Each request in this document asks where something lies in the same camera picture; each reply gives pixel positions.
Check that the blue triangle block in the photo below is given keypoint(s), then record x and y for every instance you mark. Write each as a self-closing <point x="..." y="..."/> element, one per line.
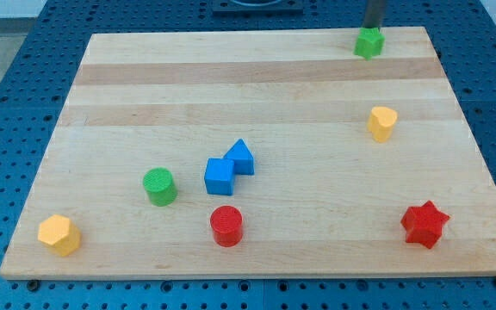
<point x="243" y="160"/>

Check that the yellow heart block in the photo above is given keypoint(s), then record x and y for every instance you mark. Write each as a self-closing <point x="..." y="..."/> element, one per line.
<point x="381" y="123"/>

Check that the yellow hexagon block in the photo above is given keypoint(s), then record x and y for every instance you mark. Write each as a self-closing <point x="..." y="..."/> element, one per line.
<point x="59" y="235"/>

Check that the grey pusher rod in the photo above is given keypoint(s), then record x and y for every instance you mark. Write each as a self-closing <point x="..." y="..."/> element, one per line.
<point x="374" y="13"/>

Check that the red star block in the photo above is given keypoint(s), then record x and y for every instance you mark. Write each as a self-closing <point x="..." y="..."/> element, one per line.
<point x="424" y="224"/>

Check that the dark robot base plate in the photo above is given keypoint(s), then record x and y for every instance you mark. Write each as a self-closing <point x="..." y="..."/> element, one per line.
<point x="256" y="6"/>

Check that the wooden board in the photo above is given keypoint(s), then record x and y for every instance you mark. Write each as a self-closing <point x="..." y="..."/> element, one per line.
<point x="326" y="200"/>

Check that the blue cube block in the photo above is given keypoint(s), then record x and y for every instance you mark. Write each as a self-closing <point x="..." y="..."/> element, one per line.
<point x="219" y="176"/>

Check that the green cylinder block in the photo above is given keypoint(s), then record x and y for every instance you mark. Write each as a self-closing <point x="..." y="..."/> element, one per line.
<point x="159" y="186"/>

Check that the green star block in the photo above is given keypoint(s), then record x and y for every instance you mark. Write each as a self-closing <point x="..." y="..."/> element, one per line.
<point x="369" y="43"/>

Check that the red cylinder block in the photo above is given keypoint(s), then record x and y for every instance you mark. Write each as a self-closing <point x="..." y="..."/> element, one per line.
<point x="227" y="225"/>

